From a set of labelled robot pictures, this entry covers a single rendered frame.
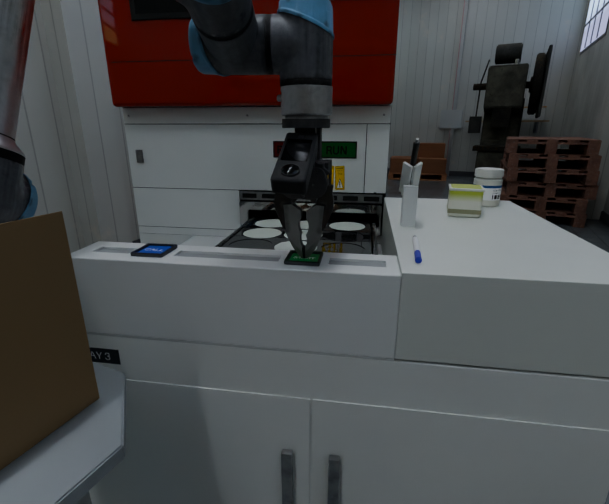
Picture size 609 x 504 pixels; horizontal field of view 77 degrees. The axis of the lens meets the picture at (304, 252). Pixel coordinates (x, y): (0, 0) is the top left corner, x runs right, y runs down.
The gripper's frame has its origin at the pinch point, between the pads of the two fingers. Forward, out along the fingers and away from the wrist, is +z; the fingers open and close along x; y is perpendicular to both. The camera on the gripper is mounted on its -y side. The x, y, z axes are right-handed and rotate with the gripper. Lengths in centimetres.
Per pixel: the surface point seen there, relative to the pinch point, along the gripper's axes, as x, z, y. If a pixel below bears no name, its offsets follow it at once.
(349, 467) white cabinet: -8.7, 38.1, -4.2
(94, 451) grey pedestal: 19.4, 15.6, -27.3
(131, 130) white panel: 64, -18, 59
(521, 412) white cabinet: -34.6, 23.1, -3.9
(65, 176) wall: 223, 18, 213
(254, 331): 7.5, 12.7, -3.9
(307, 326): -1.2, 11.0, -3.9
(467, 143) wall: -247, 18, 941
